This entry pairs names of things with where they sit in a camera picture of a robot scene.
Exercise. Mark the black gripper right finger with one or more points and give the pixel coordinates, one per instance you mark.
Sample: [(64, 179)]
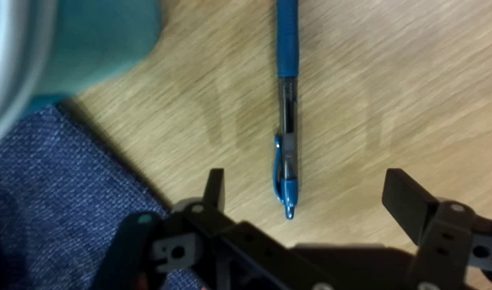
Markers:
[(443, 230)]

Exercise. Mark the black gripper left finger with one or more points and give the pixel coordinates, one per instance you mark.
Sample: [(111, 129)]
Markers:
[(201, 235)]

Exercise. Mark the blue pen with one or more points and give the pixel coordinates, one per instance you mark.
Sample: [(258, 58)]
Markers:
[(287, 64)]

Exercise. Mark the blue plastic cup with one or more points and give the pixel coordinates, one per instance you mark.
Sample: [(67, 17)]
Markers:
[(83, 37)]

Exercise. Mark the dark blue cloth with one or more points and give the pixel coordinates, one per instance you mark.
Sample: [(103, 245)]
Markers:
[(56, 214)]

